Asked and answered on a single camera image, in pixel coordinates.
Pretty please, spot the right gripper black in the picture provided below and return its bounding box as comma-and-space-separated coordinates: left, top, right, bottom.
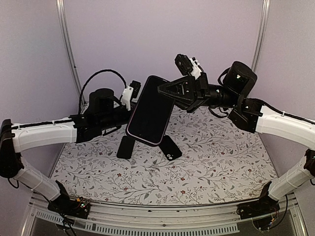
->
157, 70, 239, 112

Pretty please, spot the small black phone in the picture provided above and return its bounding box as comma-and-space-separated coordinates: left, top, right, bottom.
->
126, 75, 174, 147

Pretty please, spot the black case with camera holes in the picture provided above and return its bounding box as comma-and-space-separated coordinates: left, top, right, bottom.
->
159, 135, 182, 161

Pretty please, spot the large black phone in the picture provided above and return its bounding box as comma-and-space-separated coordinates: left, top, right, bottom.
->
116, 136, 135, 159

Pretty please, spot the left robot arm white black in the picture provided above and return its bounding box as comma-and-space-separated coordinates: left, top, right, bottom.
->
0, 86, 134, 213

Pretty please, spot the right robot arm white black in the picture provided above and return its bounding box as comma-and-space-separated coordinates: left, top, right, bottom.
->
158, 61, 315, 214

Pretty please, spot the floral patterned table mat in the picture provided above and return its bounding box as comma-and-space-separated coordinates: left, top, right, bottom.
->
52, 107, 278, 206

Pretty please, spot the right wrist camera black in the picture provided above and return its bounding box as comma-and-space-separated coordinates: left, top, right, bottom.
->
175, 54, 193, 76

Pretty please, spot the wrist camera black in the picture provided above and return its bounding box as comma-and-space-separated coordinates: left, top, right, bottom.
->
175, 54, 193, 76
129, 80, 141, 99

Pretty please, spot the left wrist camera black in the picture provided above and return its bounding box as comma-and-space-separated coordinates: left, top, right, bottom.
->
129, 80, 141, 99

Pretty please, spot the left camera cable black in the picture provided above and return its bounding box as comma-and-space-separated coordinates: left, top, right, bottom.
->
78, 69, 127, 113

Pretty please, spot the right aluminium frame post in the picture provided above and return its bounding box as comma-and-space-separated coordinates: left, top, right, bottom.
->
251, 0, 271, 72

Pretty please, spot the aluminium frame post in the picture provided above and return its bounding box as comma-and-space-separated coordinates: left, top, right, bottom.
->
55, 0, 84, 95
251, 0, 271, 72

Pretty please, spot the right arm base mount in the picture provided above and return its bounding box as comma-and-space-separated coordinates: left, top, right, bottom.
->
236, 182, 280, 219

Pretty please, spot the left aluminium frame post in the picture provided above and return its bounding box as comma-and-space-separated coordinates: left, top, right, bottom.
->
55, 0, 84, 95

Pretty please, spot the front aluminium rail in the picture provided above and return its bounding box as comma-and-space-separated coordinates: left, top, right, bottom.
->
22, 194, 307, 236

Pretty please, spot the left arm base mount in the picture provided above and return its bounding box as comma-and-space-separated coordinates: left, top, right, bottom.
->
48, 180, 91, 219

